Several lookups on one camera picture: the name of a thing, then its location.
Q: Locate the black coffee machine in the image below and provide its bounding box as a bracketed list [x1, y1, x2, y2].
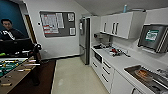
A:
[94, 33, 113, 48]

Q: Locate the dish drying rack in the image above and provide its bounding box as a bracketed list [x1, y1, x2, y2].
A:
[107, 47, 130, 58]

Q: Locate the black built-in microwave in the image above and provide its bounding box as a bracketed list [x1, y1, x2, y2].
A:
[93, 51, 104, 65]

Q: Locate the chrome sink faucet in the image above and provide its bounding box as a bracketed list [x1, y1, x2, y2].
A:
[155, 68, 168, 80]

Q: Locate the foosball gaming table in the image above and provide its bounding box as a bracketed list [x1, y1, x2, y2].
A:
[0, 56, 41, 94]

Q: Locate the person in dark shirt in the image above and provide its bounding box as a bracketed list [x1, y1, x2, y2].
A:
[0, 18, 27, 43]

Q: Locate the white paper sheet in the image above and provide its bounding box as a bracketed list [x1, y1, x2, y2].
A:
[55, 12, 65, 30]
[67, 13, 75, 23]
[69, 27, 77, 36]

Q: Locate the small teal bottle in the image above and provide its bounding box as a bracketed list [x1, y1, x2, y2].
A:
[122, 3, 129, 14]

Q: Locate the grey wall notice board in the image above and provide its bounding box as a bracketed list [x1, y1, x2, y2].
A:
[39, 10, 77, 38]

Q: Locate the steel paper towel dispenser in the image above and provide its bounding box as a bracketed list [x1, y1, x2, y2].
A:
[137, 23, 168, 55]

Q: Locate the white two-door wall cabinet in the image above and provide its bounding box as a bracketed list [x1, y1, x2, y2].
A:
[99, 10, 147, 40]

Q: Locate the stainless steel sink basin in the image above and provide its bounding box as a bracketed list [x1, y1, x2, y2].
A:
[123, 64, 168, 94]

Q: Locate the red white printed poster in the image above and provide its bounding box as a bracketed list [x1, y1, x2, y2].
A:
[42, 13, 60, 35]

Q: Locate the white sink base cabinet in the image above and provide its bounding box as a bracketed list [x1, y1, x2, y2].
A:
[110, 70, 148, 94]

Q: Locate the stainless steel refrigerator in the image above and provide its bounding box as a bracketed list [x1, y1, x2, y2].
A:
[78, 17, 92, 66]

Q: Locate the orange bowl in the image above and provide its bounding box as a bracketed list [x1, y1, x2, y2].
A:
[134, 68, 153, 81]

